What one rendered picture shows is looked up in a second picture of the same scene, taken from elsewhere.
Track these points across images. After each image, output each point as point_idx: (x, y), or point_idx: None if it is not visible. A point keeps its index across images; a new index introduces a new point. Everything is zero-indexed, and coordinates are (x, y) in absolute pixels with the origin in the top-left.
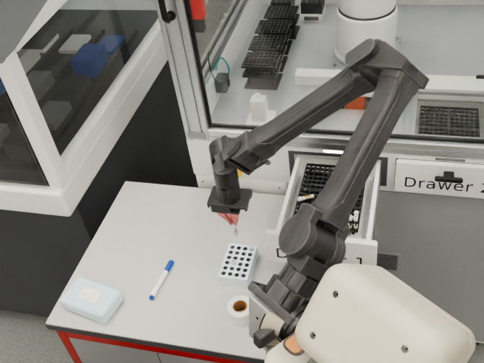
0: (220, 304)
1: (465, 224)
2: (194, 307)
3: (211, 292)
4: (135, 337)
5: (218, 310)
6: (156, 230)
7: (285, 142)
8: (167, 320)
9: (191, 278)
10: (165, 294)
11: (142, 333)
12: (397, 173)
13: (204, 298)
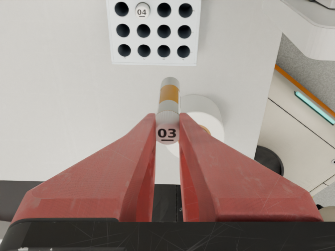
0: (139, 100)
1: None
2: (84, 114)
3: (105, 73)
4: (11, 180)
5: (139, 114)
6: None
7: None
8: (47, 147)
9: (36, 40)
10: (2, 92)
11: (17, 174)
12: None
13: (96, 91)
